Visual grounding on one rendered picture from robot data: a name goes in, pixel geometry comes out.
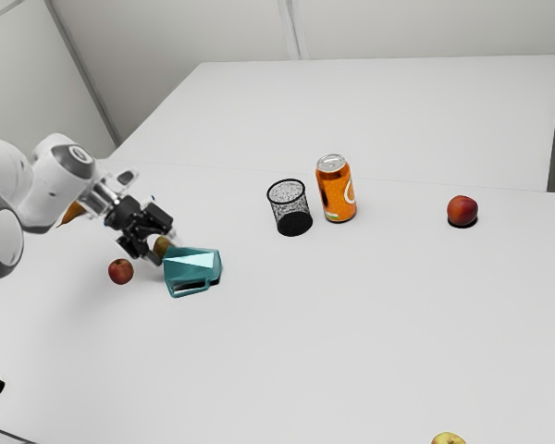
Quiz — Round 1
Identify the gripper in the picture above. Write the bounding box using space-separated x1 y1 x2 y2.
104 194 183 268

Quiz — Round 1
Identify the teal faceted mug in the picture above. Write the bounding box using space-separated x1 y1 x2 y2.
162 245 224 299

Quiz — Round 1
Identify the brown-green pear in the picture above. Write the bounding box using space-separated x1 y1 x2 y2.
152 235 173 259

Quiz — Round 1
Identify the small red apple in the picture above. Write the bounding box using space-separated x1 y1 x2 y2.
107 258 135 286

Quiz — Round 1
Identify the orange-brown pointed fruit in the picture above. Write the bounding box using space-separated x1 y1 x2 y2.
55 200 88 230

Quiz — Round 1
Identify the black mesh pen holder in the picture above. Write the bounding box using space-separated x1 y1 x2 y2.
265 178 315 238

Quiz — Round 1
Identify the orange drink can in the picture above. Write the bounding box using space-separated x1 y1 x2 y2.
314 153 358 224

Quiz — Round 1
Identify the large red apple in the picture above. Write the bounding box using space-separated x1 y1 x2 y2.
446 194 480 228

